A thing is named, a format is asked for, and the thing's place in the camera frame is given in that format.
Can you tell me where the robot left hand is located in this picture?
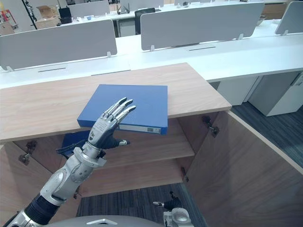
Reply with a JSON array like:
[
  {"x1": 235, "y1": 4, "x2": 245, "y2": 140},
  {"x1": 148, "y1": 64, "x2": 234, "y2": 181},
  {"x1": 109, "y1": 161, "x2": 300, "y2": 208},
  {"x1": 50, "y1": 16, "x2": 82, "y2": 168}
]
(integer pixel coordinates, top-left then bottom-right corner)
[{"x1": 86, "y1": 96, "x2": 137, "y2": 151}]

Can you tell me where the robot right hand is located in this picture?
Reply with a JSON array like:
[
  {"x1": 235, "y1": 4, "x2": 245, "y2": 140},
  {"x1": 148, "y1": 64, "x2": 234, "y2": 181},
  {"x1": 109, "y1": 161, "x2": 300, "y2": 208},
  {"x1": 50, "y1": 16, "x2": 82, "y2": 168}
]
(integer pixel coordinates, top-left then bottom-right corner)
[{"x1": 152, "y1": 191, "x2": 183, "y2": 210}]

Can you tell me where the blue folder with spine label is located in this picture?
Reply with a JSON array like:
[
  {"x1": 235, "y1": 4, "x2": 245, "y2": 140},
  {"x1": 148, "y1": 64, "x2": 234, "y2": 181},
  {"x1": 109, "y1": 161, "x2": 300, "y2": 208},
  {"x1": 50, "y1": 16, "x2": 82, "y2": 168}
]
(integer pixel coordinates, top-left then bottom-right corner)
[{"x1": 77, "y1": 84, "x2": 169, "y2": 136}]

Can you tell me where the metal cabinet door hinge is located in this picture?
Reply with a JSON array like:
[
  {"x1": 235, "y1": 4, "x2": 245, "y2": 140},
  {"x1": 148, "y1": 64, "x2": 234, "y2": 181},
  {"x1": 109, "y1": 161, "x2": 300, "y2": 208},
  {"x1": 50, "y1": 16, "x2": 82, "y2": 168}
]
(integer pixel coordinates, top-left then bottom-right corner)
[
  {"x1": 180, "y1": 166, "x2": 189, "y2": 182},
  {"x1": 18, "y1": 140, "x2": 38, "y2": 166},
  {"x1": 202, "y1": 115, "x2": 220, "y2": 138}
]

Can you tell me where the blue folder with finger hole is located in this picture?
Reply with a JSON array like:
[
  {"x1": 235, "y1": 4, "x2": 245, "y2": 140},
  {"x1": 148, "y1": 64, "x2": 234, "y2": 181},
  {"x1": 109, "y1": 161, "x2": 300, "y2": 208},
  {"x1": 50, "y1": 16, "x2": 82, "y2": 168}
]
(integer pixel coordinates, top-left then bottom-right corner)
[{"x1": 62, "y1": 131, "x2": 86, "y2": 158}]

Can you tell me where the wooden cabinet shelf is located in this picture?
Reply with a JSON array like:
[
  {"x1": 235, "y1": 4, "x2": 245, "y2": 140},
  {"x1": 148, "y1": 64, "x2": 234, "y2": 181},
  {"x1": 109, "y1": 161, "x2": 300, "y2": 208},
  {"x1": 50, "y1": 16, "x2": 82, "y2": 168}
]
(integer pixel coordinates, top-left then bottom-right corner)
[{"x1": 101, "y1": 131, "x2": 195, "y2": 166}]

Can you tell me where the wooden office cabinet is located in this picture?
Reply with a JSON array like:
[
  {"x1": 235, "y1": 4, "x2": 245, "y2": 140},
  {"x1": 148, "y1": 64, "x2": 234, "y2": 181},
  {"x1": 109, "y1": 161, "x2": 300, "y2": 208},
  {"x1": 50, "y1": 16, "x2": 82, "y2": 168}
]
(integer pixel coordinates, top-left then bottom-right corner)
[{"x1": 0, "y1": 62, "x2": 232, "y2": 199}]

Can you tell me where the wooden cabinet door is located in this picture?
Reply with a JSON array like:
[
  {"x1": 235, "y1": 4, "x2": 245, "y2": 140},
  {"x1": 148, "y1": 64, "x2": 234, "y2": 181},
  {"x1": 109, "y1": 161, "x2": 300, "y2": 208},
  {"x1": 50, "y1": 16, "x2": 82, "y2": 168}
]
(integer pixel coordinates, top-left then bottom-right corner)
[
  {"x1": 186, "y1": 110, "x2": 303, "y2": 227},
  {"x1": 0, "y1": 144, "x2": 81, "y2": 227}
]

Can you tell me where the black office chair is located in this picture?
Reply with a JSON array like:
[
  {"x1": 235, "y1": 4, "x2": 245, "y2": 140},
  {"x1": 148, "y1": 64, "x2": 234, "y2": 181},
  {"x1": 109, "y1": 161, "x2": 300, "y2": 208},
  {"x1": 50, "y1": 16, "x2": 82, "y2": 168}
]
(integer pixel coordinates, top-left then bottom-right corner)
[{"x1": 134, "y1": 8, "x2": 156, "y2": 35}]

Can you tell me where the grey robot torso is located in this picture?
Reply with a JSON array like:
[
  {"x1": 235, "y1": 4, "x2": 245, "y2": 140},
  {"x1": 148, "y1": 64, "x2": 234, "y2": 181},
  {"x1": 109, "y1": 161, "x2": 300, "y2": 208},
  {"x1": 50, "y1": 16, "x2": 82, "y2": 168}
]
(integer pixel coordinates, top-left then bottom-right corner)
[{"x1": 48, "y1": 214, "x2": 166, "y2": 227}]

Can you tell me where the grey desk divider panel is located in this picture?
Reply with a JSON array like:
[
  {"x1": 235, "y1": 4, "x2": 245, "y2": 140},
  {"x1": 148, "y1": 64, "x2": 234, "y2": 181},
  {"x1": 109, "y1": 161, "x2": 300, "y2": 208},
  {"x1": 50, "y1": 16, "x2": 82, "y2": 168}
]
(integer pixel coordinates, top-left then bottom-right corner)
[
  {"x1": 0, "y1": 19, "x2": 118, "y2": 71},
  {"x1": 274, "y1": 1, "x2": 303, "y2": 36},
  {"x1": 140, "y1": 2, "x2": 265, "y2": 51},
  {"x1": 68, "y1": 0, "x2": 111, "y2": 17},
  {"x1": 120, "y1": 0, "x2": 164, "y2": 13}
]

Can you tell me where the black case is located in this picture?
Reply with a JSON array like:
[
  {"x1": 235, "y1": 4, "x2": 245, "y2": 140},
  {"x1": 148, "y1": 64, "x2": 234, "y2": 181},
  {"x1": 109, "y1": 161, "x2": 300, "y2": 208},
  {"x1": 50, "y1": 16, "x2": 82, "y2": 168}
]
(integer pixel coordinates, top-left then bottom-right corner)
[{"x1": 58, "y1": 7, "x2": 72, "y2": 24}]

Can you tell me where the black router with antennas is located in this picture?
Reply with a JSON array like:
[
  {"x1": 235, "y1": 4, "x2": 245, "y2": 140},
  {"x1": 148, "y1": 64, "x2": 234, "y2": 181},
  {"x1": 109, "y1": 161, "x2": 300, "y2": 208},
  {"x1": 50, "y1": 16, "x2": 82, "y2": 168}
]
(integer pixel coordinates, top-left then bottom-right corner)
[{"x1": 116, "y1": 3, "x2": 131, "y2": 15}]

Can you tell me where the white desk leg panel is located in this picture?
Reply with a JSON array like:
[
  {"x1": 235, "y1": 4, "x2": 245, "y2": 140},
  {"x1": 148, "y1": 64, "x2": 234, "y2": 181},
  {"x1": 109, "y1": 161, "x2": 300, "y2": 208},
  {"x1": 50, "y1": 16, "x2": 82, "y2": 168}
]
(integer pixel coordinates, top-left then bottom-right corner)
[{"x1": 216, "y1": 75, "x2": 259, "y2": 106}]

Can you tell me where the open cardboard box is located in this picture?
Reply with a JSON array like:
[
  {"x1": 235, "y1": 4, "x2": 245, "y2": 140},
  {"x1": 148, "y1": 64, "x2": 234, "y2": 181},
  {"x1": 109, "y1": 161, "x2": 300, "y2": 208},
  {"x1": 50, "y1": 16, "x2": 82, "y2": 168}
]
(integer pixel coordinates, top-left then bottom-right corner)
[{"x1": 36, "y1": 5, "x2": 59, "y2": 19}]

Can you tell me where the black tripod stand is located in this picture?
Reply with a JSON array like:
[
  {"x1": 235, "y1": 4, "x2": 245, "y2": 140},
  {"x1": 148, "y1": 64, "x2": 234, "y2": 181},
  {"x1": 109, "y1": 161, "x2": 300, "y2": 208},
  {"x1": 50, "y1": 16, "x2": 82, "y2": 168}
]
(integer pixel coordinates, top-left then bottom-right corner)
[{"x1": 21, "y1": 0, "x2": 39, "y2": 30}]

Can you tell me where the brown wooden cupboard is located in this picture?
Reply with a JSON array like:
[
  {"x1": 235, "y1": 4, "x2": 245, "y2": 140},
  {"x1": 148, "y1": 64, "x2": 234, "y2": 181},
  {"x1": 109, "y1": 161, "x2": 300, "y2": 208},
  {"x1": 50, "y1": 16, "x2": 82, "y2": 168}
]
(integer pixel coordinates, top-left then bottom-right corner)
[{"x1": 262, "y1": 1, "x2": 288, "y2": 20}]

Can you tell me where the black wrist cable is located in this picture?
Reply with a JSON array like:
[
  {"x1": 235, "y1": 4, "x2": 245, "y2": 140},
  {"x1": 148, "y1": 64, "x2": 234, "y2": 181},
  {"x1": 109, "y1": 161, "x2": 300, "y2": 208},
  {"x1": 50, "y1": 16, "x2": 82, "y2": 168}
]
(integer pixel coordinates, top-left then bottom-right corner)
[{"x1": 55, "y1": 141, "x2": 85, "y2": 155}]

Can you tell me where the grey desk pedestal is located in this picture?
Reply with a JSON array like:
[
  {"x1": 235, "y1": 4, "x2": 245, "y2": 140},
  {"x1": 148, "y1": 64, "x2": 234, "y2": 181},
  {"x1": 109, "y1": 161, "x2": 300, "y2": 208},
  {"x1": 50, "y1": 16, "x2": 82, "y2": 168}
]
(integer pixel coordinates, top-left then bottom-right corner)
[{"x1": 117, "y1": 18, "x2": 137, "y2": 38}]

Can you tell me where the white desk pedestal with label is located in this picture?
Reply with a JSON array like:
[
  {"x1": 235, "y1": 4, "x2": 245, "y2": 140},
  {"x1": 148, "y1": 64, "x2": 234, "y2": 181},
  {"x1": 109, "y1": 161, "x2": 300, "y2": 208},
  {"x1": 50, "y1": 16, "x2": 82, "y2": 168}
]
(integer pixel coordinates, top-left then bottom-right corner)
[{"x1": 248, "y1": 70, "x2": 303, "y2": 117}]

